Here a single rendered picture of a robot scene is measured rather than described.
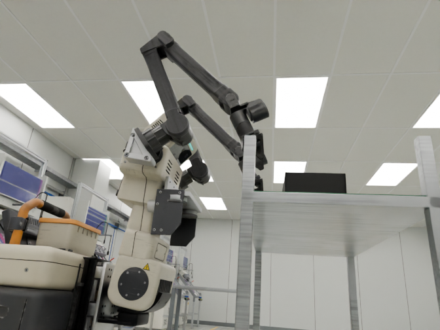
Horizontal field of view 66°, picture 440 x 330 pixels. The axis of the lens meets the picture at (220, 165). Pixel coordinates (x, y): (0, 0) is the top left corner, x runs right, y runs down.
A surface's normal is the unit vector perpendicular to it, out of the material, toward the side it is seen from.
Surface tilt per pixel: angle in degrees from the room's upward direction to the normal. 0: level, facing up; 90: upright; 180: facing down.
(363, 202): 90
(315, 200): 90
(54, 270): 90
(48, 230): 92
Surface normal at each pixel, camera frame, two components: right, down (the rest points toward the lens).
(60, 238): -0.12, -0.33
